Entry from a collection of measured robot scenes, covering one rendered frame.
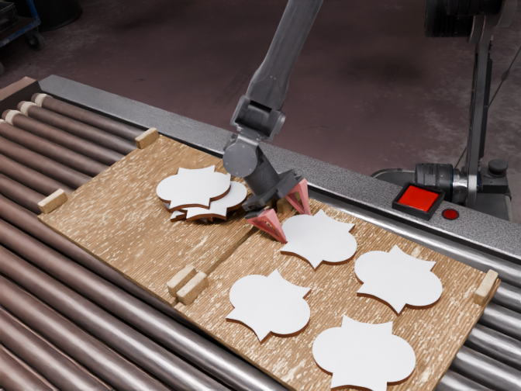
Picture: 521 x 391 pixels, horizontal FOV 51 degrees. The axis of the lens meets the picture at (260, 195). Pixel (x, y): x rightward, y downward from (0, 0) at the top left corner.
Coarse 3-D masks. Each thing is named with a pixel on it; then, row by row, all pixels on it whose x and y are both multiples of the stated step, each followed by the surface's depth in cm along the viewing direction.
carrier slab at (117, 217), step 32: (128, 160) 127; (160, 160) 125; (192, 160) 124; (96, 192) 119; (128, 192) 117; (64, 224) 112; (96, 224) 110; (128, 224) 109; (160, 224) 108; (192, 224) 107; (224, 224) 106; (96, 256) 104; (128, 256) 103; (160, 256) 102; (192, 256) 101; (224, 256) 101; (160, 288) 96
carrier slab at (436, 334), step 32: (256, 256) 99; (288, 256) 98; (416, 256) 94; (224, 288) 94; (320, 288) 92; (352, 288) 91; (448, 288) 89; (192, 320) 90; (224, 320) 89; (320, 320) 87; (384, 320) 85; (416, 320) 85; (448, 320) 84; (256, 352) 84; (288, 352) 83; (416, 352) 80; (448, 352) 80; (288, 384) 79; (320, 384) 78; (416, 384) 77
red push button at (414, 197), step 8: (408, 192) 108; (416, 192) 108; (424, 192) 108; (432, 192) 107; (400, 200) 107; (408, 200) 106; (416, 200) 106; (424, 200) 106; (432, 200) 106; (416, 208) 105; (424, 208) 104
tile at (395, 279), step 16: (368, 256) 94; (384, 256) 94; (400, 256) 93; (368, 272) 91; (384, 272) 91; (400, 272) 91; (416, 272) 90; (368, 288) 89; (384, 288) 89; (400, 288) 88; (416, 288) 88; (432, 288) 87; (400, 304) 86; (416, 304) 85; (432, 304) 86
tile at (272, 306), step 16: (272, 272) 94; (240, 288) 92; (256, 288) 92; (272, 288) 91; (288, 288) 91; (304, 288) 90; (240, 304) 89; (256, 304) 89; (272, 304) 89; (288, 304) 88; (304, 304) 88; (240, 320) 87; (256, 320) 87; (272, 320) 86; (288, 320) 86; (304, 320) 86; (288, 336) 85
